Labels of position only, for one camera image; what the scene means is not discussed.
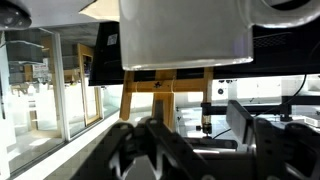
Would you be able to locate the white ceramic mug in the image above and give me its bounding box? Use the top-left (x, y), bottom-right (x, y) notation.
top-left (119, 0), bottom-right (320, 71)

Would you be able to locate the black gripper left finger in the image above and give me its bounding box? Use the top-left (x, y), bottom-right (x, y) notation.
top-left (153, 100), bottom-right (164, 122)

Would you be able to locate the large brown paper napkin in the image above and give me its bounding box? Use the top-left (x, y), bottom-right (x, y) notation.
top-left (79, 0), bottom-right (120, 21)

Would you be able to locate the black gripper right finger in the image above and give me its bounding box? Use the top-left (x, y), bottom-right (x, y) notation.
top-left (226, 100), bottom-right (253, 145)

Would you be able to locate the black monitor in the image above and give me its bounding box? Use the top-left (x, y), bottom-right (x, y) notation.
top-left (89, 22), bottom-right (320, 86)

